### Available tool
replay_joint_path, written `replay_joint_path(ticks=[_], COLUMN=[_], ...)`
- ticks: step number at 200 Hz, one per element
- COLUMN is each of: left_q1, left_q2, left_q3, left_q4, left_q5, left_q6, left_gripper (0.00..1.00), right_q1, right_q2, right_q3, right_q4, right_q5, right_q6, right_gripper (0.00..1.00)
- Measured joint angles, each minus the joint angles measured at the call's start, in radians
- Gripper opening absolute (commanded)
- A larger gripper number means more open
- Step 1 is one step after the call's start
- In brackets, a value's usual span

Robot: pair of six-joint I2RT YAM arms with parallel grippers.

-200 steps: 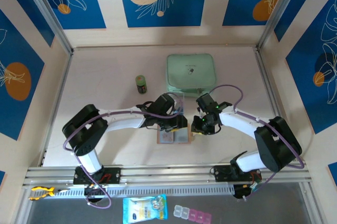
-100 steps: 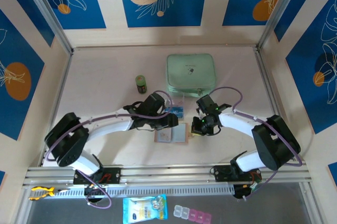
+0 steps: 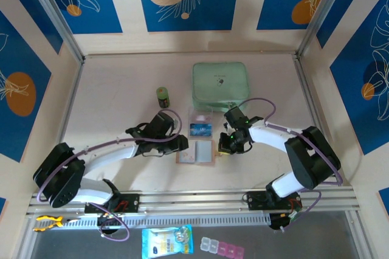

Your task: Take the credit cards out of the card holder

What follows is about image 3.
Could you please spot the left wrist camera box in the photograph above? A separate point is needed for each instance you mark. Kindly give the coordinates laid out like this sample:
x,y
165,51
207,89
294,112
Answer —
x,y
161,123

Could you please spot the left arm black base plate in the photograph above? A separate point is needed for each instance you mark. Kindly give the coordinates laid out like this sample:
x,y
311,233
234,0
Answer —
x,y
132,202

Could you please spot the tan leather card holder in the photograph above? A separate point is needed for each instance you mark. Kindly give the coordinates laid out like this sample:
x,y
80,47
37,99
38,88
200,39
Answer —
x,y
203,152

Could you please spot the wide aluminium base rail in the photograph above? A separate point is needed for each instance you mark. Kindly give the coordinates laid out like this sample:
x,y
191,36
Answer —
x,y
194,199

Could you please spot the aluminium frame post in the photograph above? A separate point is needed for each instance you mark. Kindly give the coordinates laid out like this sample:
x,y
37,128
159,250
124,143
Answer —
x,y
332,6
54,9

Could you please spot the blue white snack packet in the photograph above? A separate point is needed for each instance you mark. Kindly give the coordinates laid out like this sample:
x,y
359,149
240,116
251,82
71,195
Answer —
x,y
167,240

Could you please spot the aluminium frame rail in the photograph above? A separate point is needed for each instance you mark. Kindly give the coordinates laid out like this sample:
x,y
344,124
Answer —
x,y
67,113
304,82

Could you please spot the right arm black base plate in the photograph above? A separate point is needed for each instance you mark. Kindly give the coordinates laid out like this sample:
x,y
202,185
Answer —
x,y
255,200

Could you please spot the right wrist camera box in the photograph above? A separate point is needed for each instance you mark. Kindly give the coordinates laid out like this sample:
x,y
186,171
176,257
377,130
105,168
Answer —
x,y
235,117

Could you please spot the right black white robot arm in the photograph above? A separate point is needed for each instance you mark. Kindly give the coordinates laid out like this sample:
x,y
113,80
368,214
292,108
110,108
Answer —
x,y
313,158

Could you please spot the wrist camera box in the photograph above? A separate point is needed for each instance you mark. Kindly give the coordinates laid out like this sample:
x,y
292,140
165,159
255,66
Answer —
x,y
235,117
161,123

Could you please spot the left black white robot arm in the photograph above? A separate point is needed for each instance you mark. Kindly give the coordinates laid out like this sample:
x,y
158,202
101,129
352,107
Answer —
x,y
57,177

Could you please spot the pink clear pill organizer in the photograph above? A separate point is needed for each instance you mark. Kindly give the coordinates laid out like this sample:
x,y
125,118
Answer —
x,y
222,247

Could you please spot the small green bottle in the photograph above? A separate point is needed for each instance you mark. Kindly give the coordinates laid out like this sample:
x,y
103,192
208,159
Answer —
x,y
163,98

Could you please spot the mint green zip pouch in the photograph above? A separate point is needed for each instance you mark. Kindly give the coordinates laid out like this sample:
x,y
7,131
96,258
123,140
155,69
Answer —
x,y
220,79

